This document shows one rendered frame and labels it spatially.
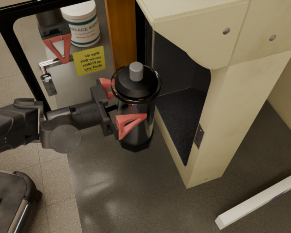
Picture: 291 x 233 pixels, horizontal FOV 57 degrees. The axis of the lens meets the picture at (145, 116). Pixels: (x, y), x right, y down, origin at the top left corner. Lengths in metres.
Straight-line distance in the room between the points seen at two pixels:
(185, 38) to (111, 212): 0.56
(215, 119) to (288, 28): 0.19
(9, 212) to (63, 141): 1.16
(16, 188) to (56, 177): 0.32
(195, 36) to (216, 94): 0.15
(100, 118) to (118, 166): 0.26
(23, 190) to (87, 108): 1.13
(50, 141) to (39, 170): 1.45
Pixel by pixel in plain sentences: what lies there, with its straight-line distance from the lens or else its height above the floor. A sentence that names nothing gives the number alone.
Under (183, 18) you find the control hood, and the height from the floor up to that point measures 1.50.
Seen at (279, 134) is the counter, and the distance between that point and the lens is 0.96.
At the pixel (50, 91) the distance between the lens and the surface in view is 0.70.
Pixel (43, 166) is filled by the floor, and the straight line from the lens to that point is 1.97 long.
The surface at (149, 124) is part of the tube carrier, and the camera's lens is 0.65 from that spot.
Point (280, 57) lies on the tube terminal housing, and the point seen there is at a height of 1.40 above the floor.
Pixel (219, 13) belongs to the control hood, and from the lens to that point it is 0.32.
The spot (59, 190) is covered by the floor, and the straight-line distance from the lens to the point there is 1.86.
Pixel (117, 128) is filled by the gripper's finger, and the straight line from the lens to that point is 0.56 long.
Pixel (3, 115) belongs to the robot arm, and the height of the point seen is 1.28.
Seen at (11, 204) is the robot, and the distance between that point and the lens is 1.66.
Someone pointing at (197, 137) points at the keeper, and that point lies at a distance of 0.57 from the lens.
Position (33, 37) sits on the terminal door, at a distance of 0.62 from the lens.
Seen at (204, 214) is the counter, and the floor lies 0.94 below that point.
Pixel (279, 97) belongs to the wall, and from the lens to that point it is 1.03.
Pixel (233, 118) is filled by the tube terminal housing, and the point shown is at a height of 1.26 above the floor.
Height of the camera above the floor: 1.67
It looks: 55 degrees down
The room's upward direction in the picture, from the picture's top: straight up
